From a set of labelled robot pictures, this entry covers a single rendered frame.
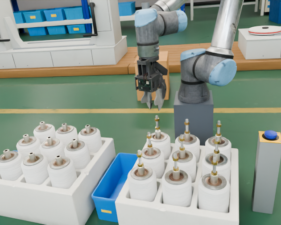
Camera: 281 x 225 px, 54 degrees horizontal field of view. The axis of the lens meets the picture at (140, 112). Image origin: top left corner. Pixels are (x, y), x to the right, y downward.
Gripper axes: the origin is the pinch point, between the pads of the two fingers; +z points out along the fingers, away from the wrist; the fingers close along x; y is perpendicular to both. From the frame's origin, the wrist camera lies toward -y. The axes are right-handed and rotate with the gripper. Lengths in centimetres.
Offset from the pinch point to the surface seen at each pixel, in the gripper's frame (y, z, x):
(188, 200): 21.4, 20.7, 22.3
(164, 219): 28.0, 25.1, 17.1
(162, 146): 3.4, 15.5, 3.7
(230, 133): -56, 39, 15
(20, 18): -283, 4, -469
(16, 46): -105, 10, -239
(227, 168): 7.2, 14.9, 30.6
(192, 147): 0.1, 15.3, 15.3
